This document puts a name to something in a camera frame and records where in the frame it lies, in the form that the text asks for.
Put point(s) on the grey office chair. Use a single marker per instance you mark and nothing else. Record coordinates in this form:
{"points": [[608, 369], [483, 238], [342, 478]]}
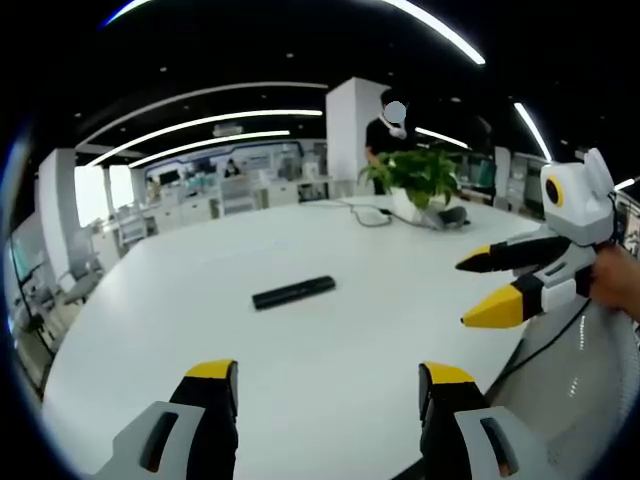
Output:
{"points": [[79, 285]]}

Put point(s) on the white square pillar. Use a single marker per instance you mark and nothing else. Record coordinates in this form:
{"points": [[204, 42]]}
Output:
{"points": [[350, 130]]}

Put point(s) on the long ceiling light strip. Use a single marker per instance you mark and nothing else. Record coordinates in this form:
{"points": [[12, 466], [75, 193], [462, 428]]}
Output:
{"points": [[200, 125], [533, 131], [200, 144]]}

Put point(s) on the white slatted chair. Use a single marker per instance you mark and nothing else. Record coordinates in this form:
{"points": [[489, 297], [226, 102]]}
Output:
{"points": [[239, 197]]}

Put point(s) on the black remote control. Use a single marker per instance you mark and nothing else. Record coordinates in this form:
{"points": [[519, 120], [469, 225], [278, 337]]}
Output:
{"points": [[294, 292]]}

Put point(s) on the dark grey pouch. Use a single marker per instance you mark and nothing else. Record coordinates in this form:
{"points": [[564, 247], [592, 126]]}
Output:
{"points": [[454, 216]]}

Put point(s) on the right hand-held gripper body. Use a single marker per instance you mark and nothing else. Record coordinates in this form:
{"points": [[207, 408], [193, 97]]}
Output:
{"points": [[575, 200]]}

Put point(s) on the green potted plant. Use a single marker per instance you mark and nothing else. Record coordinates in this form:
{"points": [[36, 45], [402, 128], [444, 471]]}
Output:
{"points": [[415, 175]]}

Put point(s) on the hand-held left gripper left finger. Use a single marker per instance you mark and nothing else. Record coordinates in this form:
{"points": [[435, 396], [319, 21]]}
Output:
{"points": [[165, 435]]}

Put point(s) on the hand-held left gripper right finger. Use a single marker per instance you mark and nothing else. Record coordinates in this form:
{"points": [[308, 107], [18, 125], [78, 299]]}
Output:
{"points": [[475, 440]]}

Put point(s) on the person's right hand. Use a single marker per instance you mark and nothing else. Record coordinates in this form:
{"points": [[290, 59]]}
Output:
{"points": [[617, 285]]}

